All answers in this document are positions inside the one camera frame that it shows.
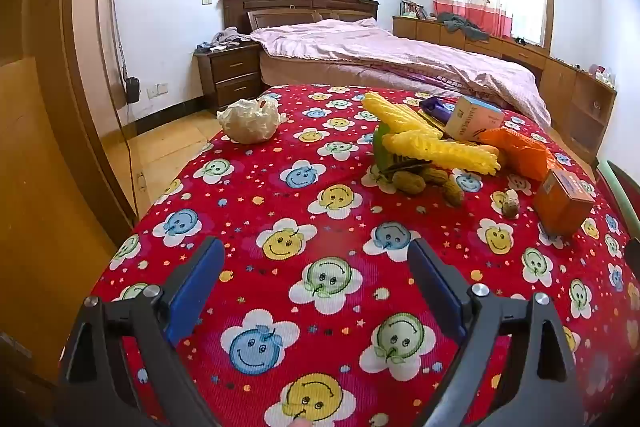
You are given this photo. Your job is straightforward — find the green packet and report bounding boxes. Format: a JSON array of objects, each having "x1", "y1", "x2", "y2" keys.
[{"x1": 372, "y1": 124, "x2": 431, "y2": 172}]

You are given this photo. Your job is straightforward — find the dark wooden nightstand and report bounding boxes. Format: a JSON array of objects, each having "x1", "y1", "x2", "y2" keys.
[{"x1": 195, "y1": 42, "x2": 263, "y2": 112}]

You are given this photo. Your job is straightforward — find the long wooden desk cabinet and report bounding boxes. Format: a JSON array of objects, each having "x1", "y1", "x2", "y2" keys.
[{"x1": 392, "y1": 14, "x2": 618, "y2": 158}]

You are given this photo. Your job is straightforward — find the red bin with green rim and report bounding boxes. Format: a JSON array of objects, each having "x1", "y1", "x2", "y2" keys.
[{"x1": 595, "y1": 159, "x2": 640, "y2": 253}]

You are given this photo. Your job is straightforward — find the pink duvet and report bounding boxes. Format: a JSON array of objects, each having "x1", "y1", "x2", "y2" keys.
[{"x1": 248, "y1": 18, "x2": 553, "y2": 128}]

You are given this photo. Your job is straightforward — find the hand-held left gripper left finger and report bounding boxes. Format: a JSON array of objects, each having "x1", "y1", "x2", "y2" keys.
[{"x1": 55, "y1": 236, "x2": 226, "y2": 427}]

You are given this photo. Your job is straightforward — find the crumpled white plastic bag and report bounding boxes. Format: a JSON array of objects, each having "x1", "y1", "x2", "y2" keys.
[{"x1": 216, "y1": 97, "x2": 283, "y2": 145}]

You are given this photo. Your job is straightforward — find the books and frames on desk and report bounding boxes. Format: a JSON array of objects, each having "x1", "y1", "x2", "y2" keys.
[{"x1": 400, "y1": 0, "x2": 428, "y2": 20}]

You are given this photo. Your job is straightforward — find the orange carton box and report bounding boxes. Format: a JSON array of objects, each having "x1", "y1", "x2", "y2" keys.
[{"x1": 532, "y1": 168, "x2": 596, "y2": 238}]

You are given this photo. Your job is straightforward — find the orange plastic bag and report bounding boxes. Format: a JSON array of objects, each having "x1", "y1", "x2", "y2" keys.
[{"x1": 480, "y1": 128, "x2": 556, "y2": 182}]

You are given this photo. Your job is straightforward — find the grey clothes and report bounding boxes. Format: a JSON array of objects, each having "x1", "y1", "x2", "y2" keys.
[{"x1": 435, "y1": 12, "x2": 490, "y2": 42}]

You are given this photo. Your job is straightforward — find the purple wrapper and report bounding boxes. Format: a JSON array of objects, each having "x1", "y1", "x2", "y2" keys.
[{"x1": 419, "y1": 96, "x2": 458, "y2": 122}]

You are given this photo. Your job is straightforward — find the white desk ornaments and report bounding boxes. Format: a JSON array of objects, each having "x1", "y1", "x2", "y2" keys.
[{"x1": 587, "y1": 64, "x2": 616, "y2": 85}]

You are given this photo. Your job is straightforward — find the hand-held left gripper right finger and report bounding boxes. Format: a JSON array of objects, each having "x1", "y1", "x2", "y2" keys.
[{"x1": 407, "y1": 238, "x2": 586, "y2": 427}]

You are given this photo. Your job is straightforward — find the pile of clothes on nightstand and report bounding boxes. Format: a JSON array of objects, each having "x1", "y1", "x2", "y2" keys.
[{"x1": 210, "y1": 28, "x2": 253, "y2": 50}]

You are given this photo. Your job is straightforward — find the wooden wardrobe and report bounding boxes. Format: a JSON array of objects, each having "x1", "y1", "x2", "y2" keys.
[{"x1": 0, "y1": 0, "x2": 138, "y2": 408}]

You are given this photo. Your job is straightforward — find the thin black hanging cable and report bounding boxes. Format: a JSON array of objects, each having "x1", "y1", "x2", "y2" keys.
[{"x1": 107, "y1": 0, "x2": 138, "y2": 208}]

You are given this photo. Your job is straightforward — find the red smiley flower blanket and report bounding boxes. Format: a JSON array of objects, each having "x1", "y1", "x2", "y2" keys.
[{"x1": 95, "y1": 83, "x2": 640, "y2": 427}]

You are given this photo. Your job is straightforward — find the white carton box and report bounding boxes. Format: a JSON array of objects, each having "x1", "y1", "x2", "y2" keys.
[{"x1": 444, "y1": 96, "x2": 505, "y2": 142}]

